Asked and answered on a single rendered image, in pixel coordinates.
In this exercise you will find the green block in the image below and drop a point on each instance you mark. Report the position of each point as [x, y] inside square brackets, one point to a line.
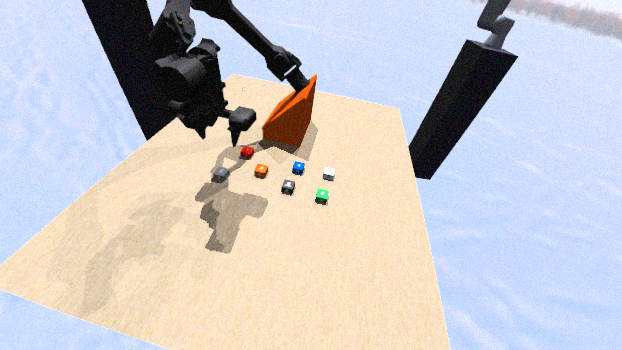
[322, 195]

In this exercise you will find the blue block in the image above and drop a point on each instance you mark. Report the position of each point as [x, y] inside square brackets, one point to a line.
[298, 167]

